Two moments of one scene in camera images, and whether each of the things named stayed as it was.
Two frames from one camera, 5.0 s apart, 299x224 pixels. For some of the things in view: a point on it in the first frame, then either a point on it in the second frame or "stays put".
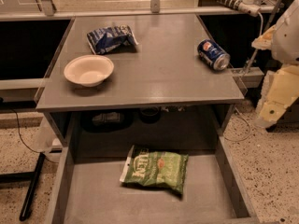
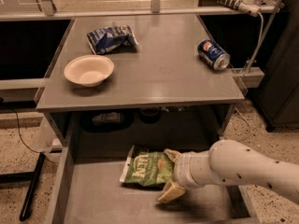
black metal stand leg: [33, 177] stays put
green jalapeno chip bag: [161, 168] stays put
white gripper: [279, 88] → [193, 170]
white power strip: [247, 6] stays put
